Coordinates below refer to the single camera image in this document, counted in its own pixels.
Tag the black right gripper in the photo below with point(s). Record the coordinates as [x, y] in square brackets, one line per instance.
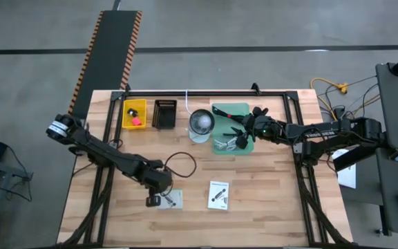
[259, 126]

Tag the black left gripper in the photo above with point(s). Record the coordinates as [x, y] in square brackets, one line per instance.
[161, 186]

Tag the white instruction booklet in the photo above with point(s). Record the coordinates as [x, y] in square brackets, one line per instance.
[218, 188]
[178, 198]

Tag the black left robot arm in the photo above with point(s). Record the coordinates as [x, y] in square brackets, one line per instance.
[116, 160]

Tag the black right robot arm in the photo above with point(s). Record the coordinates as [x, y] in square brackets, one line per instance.
[323, 133]

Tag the green translucent plastic bin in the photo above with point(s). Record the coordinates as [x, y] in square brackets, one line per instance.
[219, 124]

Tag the yellow plastic bin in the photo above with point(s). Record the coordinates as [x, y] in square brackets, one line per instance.
[140, 107]

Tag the clear round bowl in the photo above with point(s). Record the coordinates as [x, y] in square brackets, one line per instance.
[201, 121]

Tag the small pink object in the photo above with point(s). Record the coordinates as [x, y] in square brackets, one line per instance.
[137, 121]

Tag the black mesh basket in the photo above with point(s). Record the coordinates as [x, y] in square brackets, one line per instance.
[164, 115]

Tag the small black clip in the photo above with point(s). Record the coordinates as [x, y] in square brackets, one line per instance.
[132, 112]

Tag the white paper sheet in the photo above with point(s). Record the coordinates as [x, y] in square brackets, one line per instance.
[347, 174]

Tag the black diagonal bar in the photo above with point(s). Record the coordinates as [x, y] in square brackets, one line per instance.
[358, 157]

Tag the black mat orange striped edges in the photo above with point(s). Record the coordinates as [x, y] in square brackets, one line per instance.
[109, 52]

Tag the black aluminium rig frame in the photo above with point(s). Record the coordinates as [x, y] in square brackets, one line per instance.
[219, 93]

